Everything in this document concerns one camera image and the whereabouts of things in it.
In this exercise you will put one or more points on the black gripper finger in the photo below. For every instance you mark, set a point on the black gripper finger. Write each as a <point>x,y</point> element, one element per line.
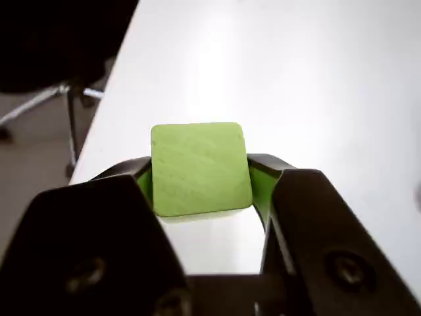
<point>322,230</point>
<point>82,237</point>

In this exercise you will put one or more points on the green cube block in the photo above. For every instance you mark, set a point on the green cube block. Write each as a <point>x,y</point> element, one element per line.
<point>200,168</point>

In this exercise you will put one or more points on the black office chair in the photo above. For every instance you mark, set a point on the black office chair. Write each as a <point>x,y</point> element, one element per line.
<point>49,39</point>

